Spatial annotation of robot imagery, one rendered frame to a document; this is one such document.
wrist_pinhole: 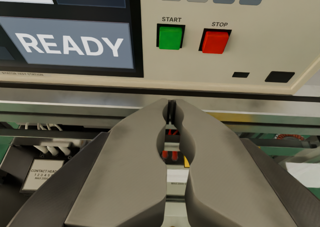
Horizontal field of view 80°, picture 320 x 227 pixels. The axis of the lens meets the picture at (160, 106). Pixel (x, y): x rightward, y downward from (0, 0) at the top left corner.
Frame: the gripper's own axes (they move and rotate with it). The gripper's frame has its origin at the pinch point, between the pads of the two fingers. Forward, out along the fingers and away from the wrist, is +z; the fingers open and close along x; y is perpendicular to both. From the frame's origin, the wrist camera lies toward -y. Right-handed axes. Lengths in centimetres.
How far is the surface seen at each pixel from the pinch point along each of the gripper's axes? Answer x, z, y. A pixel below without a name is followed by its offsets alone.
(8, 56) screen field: -15.3, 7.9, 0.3
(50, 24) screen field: -9.7, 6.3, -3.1
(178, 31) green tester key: 0.6, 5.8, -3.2
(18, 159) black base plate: -37, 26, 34
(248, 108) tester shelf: 9.0, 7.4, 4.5
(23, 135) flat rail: -18.4, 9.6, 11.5
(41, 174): -20.9, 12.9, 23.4
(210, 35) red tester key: 3.2, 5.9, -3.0
